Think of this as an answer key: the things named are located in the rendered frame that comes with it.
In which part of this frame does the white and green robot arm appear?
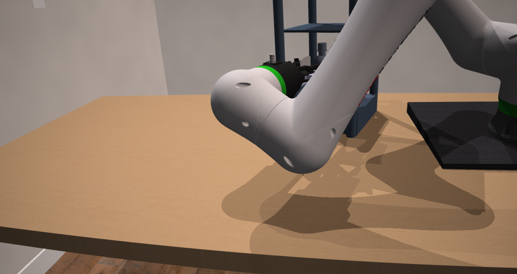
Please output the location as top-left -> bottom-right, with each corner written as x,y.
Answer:
210,0 -> 517,174

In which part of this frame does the dark blue shelving unit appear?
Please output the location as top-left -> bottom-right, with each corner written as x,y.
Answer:
273,0 -> 379,138

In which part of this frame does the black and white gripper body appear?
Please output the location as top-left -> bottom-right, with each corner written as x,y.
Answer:
284,61 -> 309,91

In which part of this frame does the dark grey bottle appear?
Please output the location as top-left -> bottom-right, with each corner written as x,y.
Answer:
314,42 -> 327,65

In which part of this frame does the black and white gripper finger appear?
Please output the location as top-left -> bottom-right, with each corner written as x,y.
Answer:
293,56 -> 311,67
297,63 -> 320,79

